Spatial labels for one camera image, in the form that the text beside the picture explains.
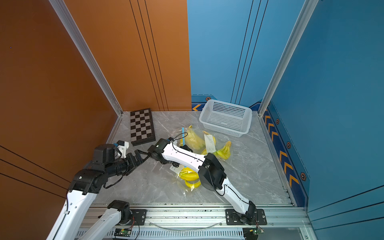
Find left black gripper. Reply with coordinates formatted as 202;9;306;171
106;148;151;178

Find clear zip-top bag blue seal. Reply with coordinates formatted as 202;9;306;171
179;126;226;154

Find yellow banana bunch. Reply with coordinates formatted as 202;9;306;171
201;141;232;160

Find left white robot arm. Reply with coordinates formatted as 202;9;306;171
47;142;149;240

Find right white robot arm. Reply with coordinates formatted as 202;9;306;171
148;138;256;225

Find rear bagged banana bunch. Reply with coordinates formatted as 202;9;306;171
184;126;206;151

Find bagged banana bunch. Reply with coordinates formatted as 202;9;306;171
170;165;201;196
184;126;206;151

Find front bagged banana bunch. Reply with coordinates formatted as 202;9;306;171
170;165;201;196

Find brown checkered chessboard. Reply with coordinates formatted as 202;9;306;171
130;108;156;146

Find left green circuit board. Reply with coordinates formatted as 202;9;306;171
114;229;132;238

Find green circuit board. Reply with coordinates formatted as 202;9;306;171
243;228;265;240
114;229;132;238

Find white plastic basket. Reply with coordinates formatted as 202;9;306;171
199;100;253;138

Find right green circuit board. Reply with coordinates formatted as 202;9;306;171
243;228;265;240

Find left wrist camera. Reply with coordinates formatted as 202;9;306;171
115;141;130;159

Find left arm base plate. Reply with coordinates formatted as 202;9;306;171
117;209;147;228

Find aluminium front rail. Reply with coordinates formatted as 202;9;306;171
59;203;313;230

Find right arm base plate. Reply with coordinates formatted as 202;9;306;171
225;209;268;226

